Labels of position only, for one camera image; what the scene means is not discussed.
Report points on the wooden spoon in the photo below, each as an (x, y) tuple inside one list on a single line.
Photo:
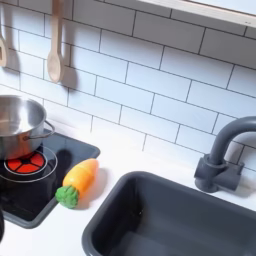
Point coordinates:
[(55, 63)]

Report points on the steel pot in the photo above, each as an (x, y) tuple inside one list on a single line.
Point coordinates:
[(18, 123)]

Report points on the black stove top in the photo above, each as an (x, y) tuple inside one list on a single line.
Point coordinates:
[(36, 193)]

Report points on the wooden slotted spatula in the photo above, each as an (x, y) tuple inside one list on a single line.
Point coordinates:
[(2, 50)]

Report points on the orange toy carrot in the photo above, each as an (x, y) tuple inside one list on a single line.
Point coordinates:
[(80, 178)]

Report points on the dark grey sink basin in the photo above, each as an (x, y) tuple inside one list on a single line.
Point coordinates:
[(173, 220)]

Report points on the white wooden shelf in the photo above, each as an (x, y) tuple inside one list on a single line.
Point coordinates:
[(213, 10)]

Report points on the dark grey tap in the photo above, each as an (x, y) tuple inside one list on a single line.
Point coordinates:
[(220, 160)]

